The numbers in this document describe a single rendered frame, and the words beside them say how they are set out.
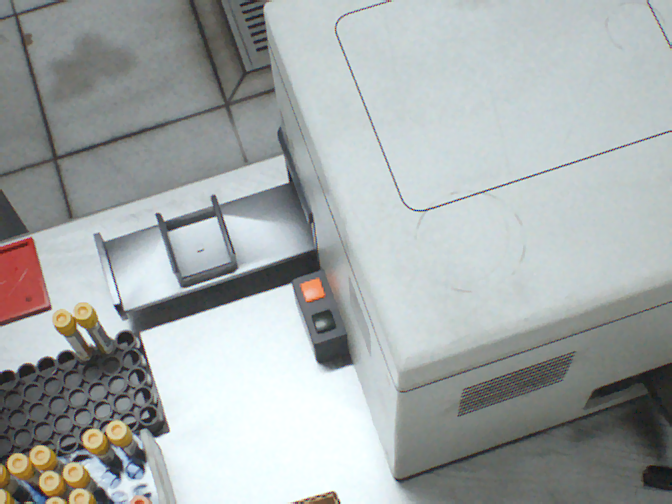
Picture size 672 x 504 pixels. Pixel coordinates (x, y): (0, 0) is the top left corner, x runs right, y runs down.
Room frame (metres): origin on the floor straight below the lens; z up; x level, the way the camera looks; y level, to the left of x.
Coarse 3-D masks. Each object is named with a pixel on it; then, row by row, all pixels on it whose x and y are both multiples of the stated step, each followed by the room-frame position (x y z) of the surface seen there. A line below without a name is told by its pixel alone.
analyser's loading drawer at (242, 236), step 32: (288, 192) 0.46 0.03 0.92; (160, 224) 0.43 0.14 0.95; (192, 224) 0.44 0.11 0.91; (224, 224) 0.42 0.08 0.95; (256, 224) 0.44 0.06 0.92; (288, 224) 0.43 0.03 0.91; (128, 256) 0.42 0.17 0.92; (160, 256) 0.42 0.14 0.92; (192, 256) 0.41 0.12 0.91; (224, 256) 0.41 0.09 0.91; (256, 256) 0.41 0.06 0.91; (288, 256) 0.40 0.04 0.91; (128, 288) 0.39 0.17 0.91; (160, 288) 0.39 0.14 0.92; (192, 288) 0.38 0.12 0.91
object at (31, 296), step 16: (32, 240) 0.46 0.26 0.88; (0, 256) 0.45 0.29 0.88; (16, 256) 0.45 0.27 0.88; (32, 256) 0.44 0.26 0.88; (0, 272) 0.43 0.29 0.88; (16, 272) 0.43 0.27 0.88; (32, 272) 0.43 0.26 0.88; (0, 288) 0.42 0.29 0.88; (16, 288) 0.42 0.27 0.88; (32, 288) 0.41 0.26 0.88; (0, 304) 0.40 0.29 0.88; (16, 304) 0.40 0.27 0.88; (32, 304) 0.40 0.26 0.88; (48, 304) 0.40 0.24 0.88; (0, 320) 0.39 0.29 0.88
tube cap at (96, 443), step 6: (90, 432) 0.25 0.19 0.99; (96, 432) 0.25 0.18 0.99; (84, 438) 0.25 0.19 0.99; (90, 438) 0.25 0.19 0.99; (96, 438) 0.25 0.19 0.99; (102, 438) 0.24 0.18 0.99; (84, 444) 0.24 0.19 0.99; (90, 444) 0.24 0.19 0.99; (96, 444) 0.24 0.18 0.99; (102, 444) 0.24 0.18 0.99; (108, 444) 0.24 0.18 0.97; (90, 450) 0.24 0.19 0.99; (96, 450) 0.24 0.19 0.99; (102, 450) 0.24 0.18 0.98
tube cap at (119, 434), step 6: (108, 426) 0.25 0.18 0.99; (114, 426) 0.25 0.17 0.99; (120, 426) 0.25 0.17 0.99; (126, 426) 0.25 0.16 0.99; (108, 432) 0.25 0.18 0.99; (114, 432) 0.25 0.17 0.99; (120, 432) 0.25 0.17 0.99; (126, 432) 0.25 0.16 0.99; (114, 438) 0.24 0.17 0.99; (120, 438) 0.24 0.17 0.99; (126, 438) 0.24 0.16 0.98; (114, 444) 0.24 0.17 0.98; (120, 444) 0.24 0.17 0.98; (126, 444) 0.24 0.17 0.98
